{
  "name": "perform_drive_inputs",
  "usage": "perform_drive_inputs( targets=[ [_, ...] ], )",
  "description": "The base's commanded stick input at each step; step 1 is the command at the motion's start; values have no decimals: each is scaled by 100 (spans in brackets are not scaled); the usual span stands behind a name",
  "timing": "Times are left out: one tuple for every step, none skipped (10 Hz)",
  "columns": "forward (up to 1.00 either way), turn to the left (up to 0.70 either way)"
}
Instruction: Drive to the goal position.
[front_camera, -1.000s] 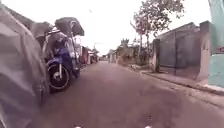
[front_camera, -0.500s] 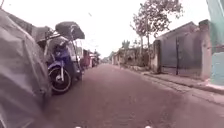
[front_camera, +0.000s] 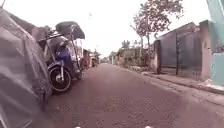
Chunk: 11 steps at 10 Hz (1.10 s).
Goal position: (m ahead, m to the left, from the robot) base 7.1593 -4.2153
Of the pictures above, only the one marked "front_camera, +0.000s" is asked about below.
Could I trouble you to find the green bushes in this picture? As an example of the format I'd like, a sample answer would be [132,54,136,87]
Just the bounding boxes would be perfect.
[114,39,154,68]

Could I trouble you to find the row of buildings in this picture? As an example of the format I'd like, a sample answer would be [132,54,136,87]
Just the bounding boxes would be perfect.
[79,48,103,69]

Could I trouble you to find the grey asphalt road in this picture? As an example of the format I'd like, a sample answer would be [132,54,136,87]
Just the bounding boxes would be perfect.
[43,63,224,128]

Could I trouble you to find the blue motor tricycle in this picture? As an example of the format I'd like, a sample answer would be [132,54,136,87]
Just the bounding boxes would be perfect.
[38,20,86,94]

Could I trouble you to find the tall sparse tree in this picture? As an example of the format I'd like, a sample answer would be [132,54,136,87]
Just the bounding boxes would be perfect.
[130,0,185,51]

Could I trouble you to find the concrete kerb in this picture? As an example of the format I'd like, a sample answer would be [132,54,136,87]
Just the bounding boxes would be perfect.
[113,64,224,108]

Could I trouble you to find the vehicle under grey tarp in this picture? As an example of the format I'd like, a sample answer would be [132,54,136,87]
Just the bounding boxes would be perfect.
[0,8,54,128]

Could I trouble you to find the grey wall with dark gate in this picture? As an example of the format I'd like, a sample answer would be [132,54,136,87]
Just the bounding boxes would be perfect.
[151,19,213,82]

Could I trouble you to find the teal wall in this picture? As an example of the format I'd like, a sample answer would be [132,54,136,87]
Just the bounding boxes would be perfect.
[205,0,224,88]

